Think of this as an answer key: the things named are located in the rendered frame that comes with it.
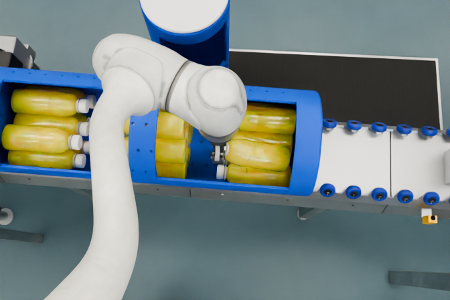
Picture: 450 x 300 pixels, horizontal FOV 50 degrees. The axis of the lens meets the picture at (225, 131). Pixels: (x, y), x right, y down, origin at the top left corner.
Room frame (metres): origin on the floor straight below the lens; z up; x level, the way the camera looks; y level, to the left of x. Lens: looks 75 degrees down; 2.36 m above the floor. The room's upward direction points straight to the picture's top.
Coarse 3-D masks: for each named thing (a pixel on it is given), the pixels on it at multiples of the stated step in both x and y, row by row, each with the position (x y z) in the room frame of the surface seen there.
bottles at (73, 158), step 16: (80, 96) 0.45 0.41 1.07; (64, 128) 0.35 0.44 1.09; (80, 128) 0.36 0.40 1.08; (192, 128) 0.39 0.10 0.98; (288, 144) 0.31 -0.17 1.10; (16, 160) 0.27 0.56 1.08; (32, 160) 0.27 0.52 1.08; (48, 160) 0.27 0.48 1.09; (64, 160) 0.27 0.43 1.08; (80, 160) 0.27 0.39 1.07; (128, 160) 0.27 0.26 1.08; (224, 160) 0.28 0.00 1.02; (160, 176) 0.23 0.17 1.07; (176, 176) 0.22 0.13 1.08; (224, 176) 0.23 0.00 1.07; (240, 176) 0.22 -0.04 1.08; (256, 176) 0.22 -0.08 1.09; (272, 176) 0.22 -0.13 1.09; (288, 176) 0.22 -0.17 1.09
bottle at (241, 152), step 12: (228, 144) 0.29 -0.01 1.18; (240, 144) 0.29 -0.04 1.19; (252, 144) 0.29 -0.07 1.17; (264, 144) 0.29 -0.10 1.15; (228, 156) 0.26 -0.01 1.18; (240, 156) 0.26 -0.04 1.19; (252, 156) 0.26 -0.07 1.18; (264, 156) 0.26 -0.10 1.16; (276, 156) 0.26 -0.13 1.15; (288, 156) 0.27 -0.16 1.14; (264, 168) 0.24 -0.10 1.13; (276, 168) 0.24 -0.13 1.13
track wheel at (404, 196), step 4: (400, 192) 0.20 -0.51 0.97; (404, 192) 0.19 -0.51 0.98; (408, 192) 0.19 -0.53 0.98; (400, 196) 0.18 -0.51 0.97; (404, 196) 0.18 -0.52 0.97; (408, 196) 0.18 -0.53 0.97; (412, 196) 0.18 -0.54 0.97; (400, 200) 0.17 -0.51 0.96; (404, 200) 0.17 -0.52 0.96; (408, 200) 0.17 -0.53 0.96
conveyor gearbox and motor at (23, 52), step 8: (0, 40) 0.73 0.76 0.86; (8, 40) 0.73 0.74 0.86; (16, 40) 0.73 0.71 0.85; (8, 48) 0.70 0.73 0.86; (16, 48) 0.71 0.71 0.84; (24, 48) 0.73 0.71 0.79; (16, 56) 0.68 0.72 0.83; (24, 56) 0.71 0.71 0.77; (32, 56) 0.76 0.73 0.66; (24, 64) 0.68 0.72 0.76; (32, 64) 0.70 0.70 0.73
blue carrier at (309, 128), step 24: (0, 72) 0.48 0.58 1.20; (24, 72) 0.48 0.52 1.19; (48, 72) 0.48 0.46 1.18; (72, 72) 0.49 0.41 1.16; (0, 96) 0.44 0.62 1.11; (96, 96) 0.47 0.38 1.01; (264, 96) 0.41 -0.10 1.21; (288, 96) 0.41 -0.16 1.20; (312, 96) 0.41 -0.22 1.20; (0, 120) 0.38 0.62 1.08; (144, 120) 0.34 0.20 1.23; (312, 120) 0.34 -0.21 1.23; (0, 144) 0.32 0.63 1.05; (144, 144) 0.28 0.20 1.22; (192, 144) 0.34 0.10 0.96; (312, 144) 0.28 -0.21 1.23; (0, 168) 0.24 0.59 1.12; (24, 168) 0.24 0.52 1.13; (48, 168) 0.24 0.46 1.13; (72, 168) 0.26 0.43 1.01; (144, 168) 0.23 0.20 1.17; (192, 168) 0.27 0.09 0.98; (216, 168) 0.27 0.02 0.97; (312, 168) 0.22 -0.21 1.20; (264, 192) 0.18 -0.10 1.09; (288, 192) 0.18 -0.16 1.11
